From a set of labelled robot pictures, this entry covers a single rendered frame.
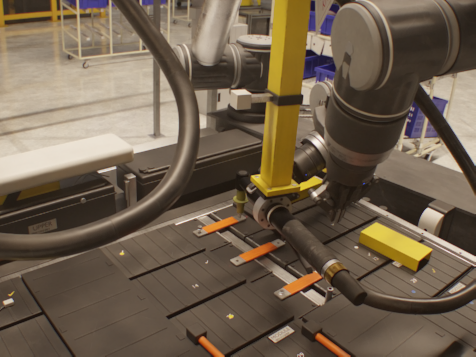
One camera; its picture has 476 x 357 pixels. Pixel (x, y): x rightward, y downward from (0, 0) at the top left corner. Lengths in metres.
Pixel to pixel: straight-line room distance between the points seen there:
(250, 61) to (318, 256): 1.34
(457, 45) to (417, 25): 0.07
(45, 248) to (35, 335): 0.42
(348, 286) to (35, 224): 0.69
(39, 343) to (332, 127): 0.62
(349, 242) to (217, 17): 1.03
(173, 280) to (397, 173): 1.10
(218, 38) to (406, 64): 1.44
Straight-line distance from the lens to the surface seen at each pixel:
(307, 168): 1.16
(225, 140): 1.50
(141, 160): 1.36
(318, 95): 1.36
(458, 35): 0.65
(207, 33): 1.97
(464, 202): 1.83
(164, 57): 0.72
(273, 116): 1.01
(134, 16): 0.74
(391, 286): 1.13
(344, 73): 0.63
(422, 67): 0.62
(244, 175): 1.23
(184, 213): 1.33
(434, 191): 1.85
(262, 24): 5.81
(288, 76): 0.98
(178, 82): 0.70
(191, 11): 3.79
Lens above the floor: 1.66
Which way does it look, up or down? 26 degrees down
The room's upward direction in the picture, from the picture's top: 4 degrees clockwise
